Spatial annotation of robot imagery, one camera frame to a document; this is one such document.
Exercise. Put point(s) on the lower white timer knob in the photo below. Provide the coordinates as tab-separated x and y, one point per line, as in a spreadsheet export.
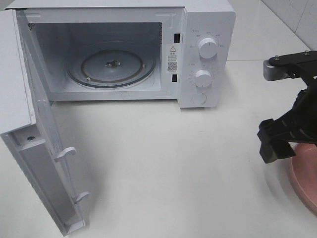
203	78

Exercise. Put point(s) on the white microwave oven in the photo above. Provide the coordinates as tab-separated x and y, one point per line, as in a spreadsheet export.
178	25

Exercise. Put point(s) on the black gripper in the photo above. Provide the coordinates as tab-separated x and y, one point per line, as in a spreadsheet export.
299	124

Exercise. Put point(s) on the pink round plate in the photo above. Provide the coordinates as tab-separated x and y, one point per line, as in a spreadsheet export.
303	174

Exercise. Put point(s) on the round white door button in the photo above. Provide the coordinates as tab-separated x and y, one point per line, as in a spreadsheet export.
199	98

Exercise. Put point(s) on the glass microwave turntable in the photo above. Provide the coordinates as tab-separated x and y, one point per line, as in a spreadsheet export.
113	64

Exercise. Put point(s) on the upper white power knob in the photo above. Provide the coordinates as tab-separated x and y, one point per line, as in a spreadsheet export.
207	47

